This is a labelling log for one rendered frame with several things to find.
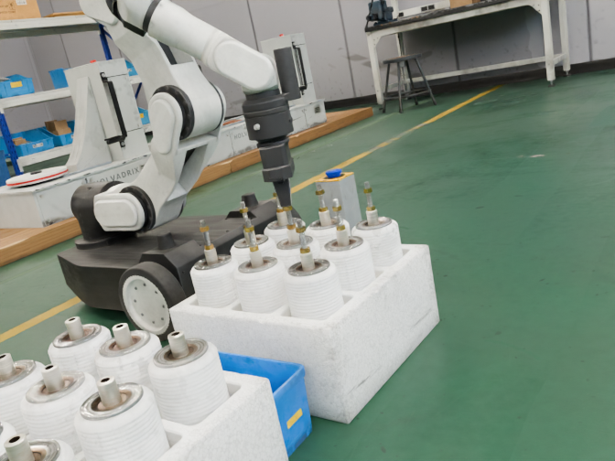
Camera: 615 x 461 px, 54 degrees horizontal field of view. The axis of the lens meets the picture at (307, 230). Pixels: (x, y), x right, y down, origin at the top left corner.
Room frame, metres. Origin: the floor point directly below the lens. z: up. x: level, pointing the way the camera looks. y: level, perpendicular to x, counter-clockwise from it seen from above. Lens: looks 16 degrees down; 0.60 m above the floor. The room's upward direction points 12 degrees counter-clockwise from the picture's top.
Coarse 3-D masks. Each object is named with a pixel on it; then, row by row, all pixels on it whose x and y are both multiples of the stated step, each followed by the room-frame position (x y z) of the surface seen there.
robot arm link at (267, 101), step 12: (288, 48) 1.14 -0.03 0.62; (276, 60) 1.14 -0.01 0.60; (288, 60) 1.13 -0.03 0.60; (276, 72) 1.17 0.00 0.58; (288, 72) 1.13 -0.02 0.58; (276, 84) 1.12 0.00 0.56; (288, 84) 1.13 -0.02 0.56; (252, 96) 1.13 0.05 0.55; (264, 96) 1.12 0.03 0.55; (276, 96) 1.12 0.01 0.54; (288, 96) 1.13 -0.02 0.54; (300, 96) 1.14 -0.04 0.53; (252, 108) 1.12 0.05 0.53; (264, 108) 1.11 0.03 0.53; (276, 108) 1.11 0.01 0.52; (288, 108) 1.14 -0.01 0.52
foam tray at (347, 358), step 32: (416, 256) 1.14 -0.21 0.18; (384, 288) 1.03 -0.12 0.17; (416, 288) 1.12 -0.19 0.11; (192, 320) 1.08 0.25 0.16; (224, 320) 1.02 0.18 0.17; (256, 320) 0.98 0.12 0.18; (288, 320) 0.95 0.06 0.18; (320, 320) 0.92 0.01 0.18; (352, 320) 0.93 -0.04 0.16; (384, 320) 1.01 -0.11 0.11; (416, 320) 1.10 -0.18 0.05; (256, 352) 0.99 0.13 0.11; (288, 352) 0.94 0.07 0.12; (320, 352) 0.90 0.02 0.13; (352, 352) 0.92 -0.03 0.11; (384, 352) 1.00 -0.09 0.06; (320, 384) 0.90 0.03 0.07; (352, 384) 0.90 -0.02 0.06; (320, 416) 0.91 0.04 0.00; (352, 416) 0.89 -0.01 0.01
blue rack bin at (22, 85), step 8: (8, 80) 6.13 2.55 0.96; (16, 80) 5.78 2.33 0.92; (24, 80) 5.85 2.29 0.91; (0, 88) 5.64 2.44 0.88; (8, 88) 5.71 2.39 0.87; (16, 88) 5.77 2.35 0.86; (24, 88) 5.83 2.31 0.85; (32, 88) 5.90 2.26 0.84; (0, 96) 5.65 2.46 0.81; (8, 96) 5.70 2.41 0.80
